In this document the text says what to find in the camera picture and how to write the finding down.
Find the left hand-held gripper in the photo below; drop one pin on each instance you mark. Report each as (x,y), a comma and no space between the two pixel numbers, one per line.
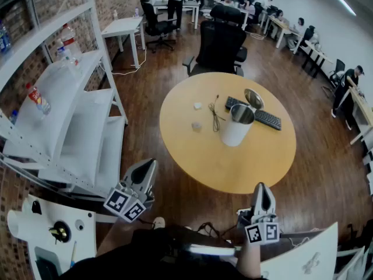
(116,201)

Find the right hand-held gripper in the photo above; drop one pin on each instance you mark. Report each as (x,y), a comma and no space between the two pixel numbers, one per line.
(259,233)

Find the small grey object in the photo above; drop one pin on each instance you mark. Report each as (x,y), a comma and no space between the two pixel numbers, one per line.
(196,125)

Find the white electric kettle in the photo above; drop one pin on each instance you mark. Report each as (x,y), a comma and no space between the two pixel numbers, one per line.
(234,133)

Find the person's left forearm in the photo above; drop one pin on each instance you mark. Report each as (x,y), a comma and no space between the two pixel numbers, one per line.
(115,238)

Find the person's right forearm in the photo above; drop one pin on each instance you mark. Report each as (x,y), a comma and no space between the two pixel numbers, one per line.
(247,261)

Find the small white cushion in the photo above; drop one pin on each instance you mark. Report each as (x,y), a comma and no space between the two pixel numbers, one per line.
(112,150)

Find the person's white shoe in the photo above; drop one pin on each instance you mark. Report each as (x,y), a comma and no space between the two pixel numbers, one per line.
(158,223)

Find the white board with drawing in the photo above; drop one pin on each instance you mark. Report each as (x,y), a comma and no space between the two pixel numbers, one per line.
(306,249)

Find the grey waist device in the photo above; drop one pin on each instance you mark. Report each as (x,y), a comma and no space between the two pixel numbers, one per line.
(209,250)

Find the medium white cushion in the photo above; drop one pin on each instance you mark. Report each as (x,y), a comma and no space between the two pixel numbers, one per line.
(84,133)

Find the grey round knob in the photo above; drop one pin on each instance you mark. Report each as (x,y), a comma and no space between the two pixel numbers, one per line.
(79,224)

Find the black keyboard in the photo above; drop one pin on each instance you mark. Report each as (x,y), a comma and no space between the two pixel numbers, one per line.
(268,119)

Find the crumpled white tissue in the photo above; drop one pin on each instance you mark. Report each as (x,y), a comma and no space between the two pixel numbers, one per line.
(197,105)

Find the person's black clothing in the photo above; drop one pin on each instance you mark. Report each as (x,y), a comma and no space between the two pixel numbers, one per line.
(145,258)

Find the black knob with brass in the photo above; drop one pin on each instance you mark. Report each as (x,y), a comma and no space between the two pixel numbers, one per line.
(62,229)

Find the white chair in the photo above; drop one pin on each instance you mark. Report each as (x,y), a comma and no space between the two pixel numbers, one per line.
(352,261)

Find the blue pen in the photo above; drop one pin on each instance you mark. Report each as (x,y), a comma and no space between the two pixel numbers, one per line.
(73,254)

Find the large white cushion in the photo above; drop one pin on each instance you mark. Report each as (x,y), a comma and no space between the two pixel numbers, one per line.
(58,104)

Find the black clip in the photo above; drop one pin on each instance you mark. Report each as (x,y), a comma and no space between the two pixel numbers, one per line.
(36,208)

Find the white board with holes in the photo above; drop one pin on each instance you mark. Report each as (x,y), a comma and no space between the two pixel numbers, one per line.
(38,244)

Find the red label drink bottle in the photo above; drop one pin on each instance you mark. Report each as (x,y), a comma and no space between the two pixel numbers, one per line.
(38,99)

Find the tan wooden desk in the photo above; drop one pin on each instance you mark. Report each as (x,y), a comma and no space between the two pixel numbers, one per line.
(362,106)

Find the small blue cap bottle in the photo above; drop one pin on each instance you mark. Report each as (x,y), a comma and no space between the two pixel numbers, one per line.
(13,117)

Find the large black office chair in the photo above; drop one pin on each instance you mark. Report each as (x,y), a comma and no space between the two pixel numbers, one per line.
(218,45)

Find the small black office chair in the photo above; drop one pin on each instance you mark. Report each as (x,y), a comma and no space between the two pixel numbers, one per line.
(151,19)

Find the black visitor chair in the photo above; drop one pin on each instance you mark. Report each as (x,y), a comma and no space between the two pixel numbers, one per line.
(339,66)

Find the desk with black legs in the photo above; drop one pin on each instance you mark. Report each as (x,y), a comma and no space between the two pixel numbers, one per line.
(316,52)

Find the white metal shelf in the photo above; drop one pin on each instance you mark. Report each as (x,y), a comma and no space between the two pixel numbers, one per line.
(52,25)

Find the long desk with white legs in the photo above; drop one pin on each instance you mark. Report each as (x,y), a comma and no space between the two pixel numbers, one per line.
(284,25)

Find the blue plastic bottle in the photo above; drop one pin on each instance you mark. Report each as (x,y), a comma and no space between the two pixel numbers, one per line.
(4,39)

